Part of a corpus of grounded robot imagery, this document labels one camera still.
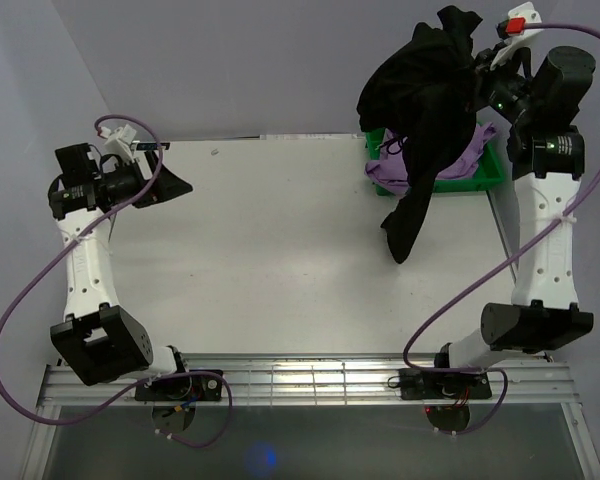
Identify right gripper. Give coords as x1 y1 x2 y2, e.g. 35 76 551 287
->
444 41 537 125

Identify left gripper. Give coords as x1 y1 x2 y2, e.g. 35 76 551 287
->
99 150 194 209

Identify black trousers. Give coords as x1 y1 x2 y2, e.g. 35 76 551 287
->
356 5 482 264

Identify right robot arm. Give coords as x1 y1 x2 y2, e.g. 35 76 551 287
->
431 46 596 397

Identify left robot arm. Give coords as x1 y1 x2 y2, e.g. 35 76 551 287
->
48 142 193 400

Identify purple trousers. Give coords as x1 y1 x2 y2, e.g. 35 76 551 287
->
363 121 499 193

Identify blue label sticker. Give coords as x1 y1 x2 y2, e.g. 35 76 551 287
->
132 142 171 151

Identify green plastic bin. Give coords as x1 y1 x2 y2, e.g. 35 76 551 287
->
365 122 505 196

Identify papers behind table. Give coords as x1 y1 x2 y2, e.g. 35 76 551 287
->
259 133 364 141

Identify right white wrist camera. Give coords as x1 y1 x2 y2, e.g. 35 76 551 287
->
490 1 542 71

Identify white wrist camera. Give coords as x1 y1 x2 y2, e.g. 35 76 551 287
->
490 1 542 71
97 124 137 163

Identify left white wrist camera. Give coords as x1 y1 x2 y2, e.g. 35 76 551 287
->
97 124 137 163

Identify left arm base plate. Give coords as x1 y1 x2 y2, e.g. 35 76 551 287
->
134 370 224 403

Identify aluminium frame rail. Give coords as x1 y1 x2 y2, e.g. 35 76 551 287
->
35 352 581 407

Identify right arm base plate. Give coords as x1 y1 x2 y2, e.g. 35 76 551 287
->
387 368 492 401

